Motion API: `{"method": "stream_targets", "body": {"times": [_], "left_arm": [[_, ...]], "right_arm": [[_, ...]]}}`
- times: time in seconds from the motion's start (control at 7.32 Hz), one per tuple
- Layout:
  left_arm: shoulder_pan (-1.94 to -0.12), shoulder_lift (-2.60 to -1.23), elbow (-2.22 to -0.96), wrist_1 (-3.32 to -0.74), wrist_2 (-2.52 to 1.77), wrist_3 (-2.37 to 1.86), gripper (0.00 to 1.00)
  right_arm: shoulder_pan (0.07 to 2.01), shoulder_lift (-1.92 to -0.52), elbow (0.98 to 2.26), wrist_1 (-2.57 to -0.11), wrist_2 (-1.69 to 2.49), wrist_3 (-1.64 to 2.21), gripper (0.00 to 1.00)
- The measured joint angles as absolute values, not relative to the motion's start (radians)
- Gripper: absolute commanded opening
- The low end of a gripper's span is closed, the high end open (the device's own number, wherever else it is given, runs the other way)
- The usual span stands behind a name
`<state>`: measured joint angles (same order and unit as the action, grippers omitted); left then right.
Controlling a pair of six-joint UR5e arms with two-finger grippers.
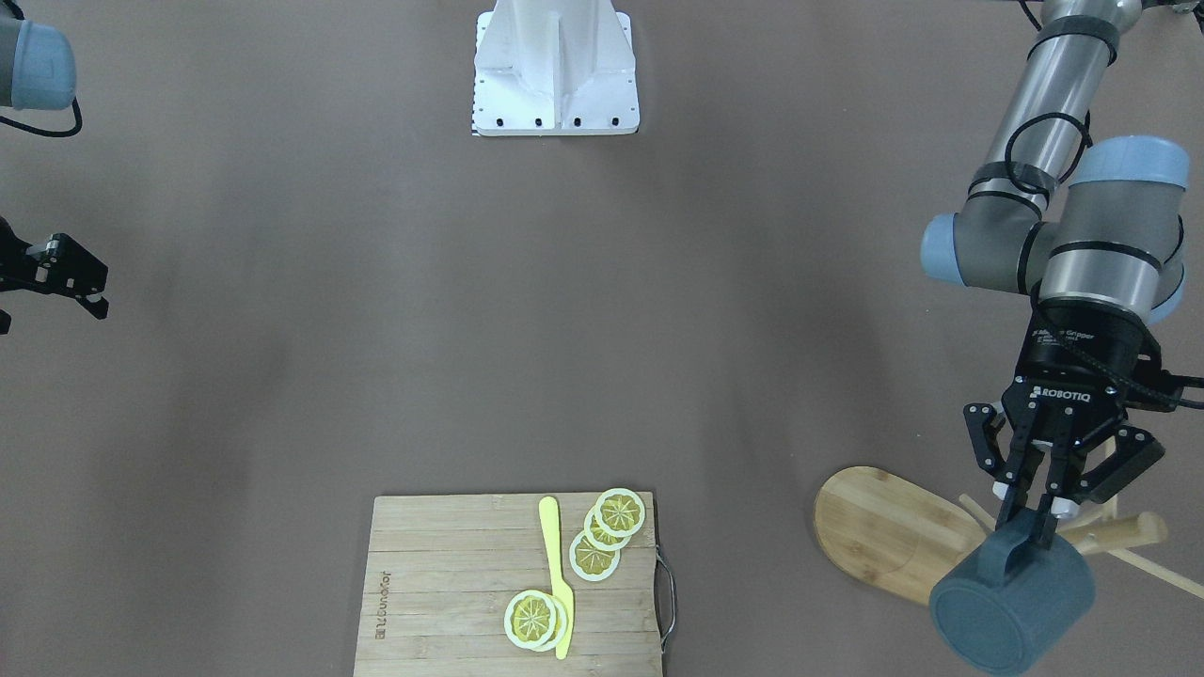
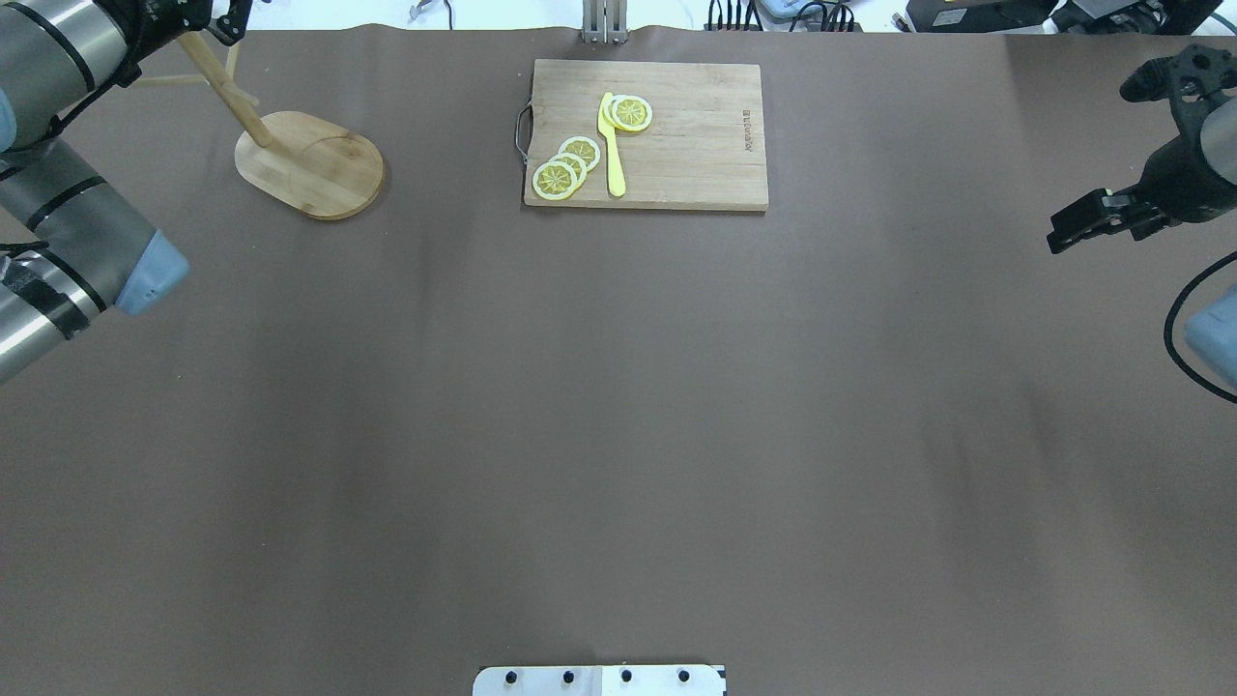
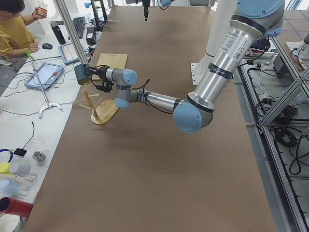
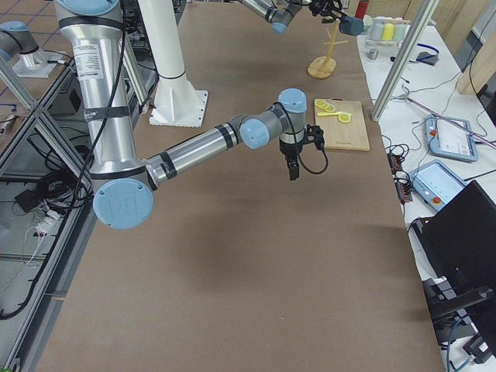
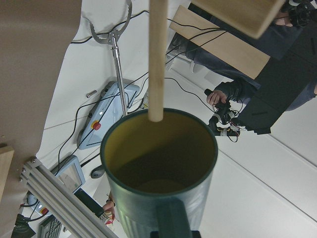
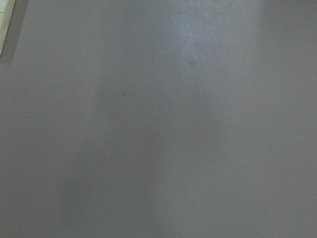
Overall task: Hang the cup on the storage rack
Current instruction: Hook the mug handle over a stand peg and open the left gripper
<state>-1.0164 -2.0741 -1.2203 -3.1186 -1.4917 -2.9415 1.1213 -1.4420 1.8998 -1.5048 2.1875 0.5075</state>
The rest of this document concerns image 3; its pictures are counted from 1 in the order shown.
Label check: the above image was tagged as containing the grey cylinder cup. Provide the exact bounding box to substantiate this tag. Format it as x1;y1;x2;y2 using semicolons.
9;162;31;176

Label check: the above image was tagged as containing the black power adapter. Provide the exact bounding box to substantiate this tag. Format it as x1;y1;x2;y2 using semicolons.
86;27;97;45

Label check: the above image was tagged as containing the blue tablet near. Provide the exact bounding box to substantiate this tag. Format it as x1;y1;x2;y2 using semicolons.
24;63;64;90

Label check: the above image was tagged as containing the blue tablet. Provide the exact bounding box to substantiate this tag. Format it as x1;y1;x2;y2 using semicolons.
24;63;64;90
58;43;79;65

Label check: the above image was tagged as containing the wooden cutting board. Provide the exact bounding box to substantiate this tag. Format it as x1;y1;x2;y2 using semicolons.
95;53;128;69

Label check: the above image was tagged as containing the black computer mouse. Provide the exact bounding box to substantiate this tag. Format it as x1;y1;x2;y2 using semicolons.
42;43;53;50

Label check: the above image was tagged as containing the aluminium frame post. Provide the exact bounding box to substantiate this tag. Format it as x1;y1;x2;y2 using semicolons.
54;0;88;64

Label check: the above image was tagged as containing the light blue cup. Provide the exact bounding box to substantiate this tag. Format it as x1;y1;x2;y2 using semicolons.
0;178;19;197

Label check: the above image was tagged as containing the red cylinder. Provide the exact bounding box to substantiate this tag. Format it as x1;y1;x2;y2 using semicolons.
0;197;33;218

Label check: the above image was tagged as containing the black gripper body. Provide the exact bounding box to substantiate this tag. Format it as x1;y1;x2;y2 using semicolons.
89;65;113;93
142;0;151;7

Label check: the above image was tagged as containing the silver reacher grabber tool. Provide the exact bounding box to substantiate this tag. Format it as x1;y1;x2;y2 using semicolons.
25;50;64;119

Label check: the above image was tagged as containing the small metal cup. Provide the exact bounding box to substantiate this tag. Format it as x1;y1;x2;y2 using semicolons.
32;151;46;167

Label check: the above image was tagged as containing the black water bottle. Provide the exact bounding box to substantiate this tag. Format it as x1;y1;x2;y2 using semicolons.
50;21;66;45

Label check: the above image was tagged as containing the person in yellow shirt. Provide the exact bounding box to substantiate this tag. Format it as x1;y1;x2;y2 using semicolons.
0;0;47;71

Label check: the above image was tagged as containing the blue tablet far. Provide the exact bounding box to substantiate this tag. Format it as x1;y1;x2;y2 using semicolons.
58;43;79;65

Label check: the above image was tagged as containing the black keyboard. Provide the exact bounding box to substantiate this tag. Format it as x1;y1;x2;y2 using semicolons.
72;16;85;38

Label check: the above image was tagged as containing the small black square device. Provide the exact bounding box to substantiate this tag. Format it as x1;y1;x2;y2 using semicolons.
13;148;27;157

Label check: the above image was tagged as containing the yellow cylinder object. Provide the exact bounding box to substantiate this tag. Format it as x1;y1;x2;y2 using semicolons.
0;162;11;173

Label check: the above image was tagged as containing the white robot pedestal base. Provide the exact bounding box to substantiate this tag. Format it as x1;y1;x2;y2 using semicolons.
191;0;237;86

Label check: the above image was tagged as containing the wooden cup storage rack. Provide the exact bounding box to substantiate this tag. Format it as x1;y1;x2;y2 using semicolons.
73;84;119;125

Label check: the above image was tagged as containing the dark teal mug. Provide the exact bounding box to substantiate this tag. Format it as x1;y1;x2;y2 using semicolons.
74;64;91;85

